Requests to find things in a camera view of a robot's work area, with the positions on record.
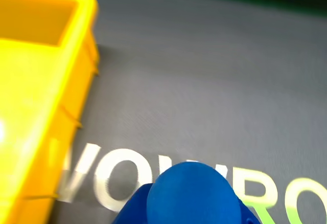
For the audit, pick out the grey mat with lettering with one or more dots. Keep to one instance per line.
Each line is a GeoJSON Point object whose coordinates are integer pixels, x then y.
{"type": "Point", "coordinates": [204, 93]}

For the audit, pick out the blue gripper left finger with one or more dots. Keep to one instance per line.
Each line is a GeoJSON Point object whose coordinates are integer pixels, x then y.
{"type": "Point", "coordinates": [134, 208]}

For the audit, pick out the blue ball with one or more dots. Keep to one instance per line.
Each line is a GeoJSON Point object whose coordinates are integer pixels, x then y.
{"type": "Point", "coordinates": [191, 196]}

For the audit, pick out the yellow plastic bin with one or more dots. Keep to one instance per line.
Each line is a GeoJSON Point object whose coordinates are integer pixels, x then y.
{"type": "Point", "coordinates": [33, 106]}

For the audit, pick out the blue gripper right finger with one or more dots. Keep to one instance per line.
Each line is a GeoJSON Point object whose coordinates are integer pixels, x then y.
{"type": "Point", "coordinates": [247, 215]}

